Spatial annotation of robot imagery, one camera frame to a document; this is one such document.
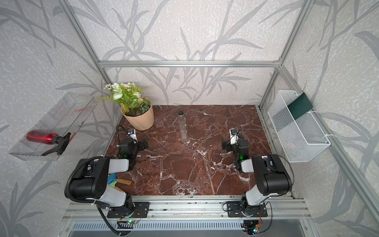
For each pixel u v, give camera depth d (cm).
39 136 55
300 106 71
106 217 71
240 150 71
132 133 82
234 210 72
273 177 46
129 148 72
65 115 74
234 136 79
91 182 44
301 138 59
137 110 101
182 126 89
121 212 68
